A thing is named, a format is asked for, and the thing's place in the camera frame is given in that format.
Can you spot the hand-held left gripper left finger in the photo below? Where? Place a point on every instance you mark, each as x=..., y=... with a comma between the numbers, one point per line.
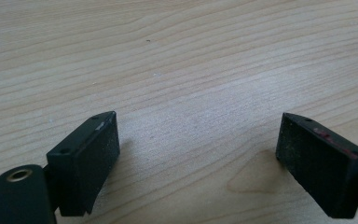
x=84, y=165

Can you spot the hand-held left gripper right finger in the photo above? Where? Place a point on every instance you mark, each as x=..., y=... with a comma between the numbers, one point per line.
x=320, y=168

